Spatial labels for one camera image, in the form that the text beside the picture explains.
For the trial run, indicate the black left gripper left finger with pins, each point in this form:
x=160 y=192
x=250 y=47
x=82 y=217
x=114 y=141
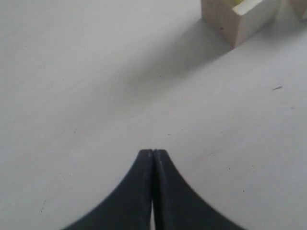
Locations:
x=129 y=205

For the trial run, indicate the yellow painted cube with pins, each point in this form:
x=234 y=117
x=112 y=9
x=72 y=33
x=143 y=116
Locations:
x=235 y=2

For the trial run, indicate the large light wooden cube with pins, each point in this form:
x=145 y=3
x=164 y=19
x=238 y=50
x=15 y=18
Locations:
x=237 y=23

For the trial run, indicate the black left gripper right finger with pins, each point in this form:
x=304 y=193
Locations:
x=176 y=205

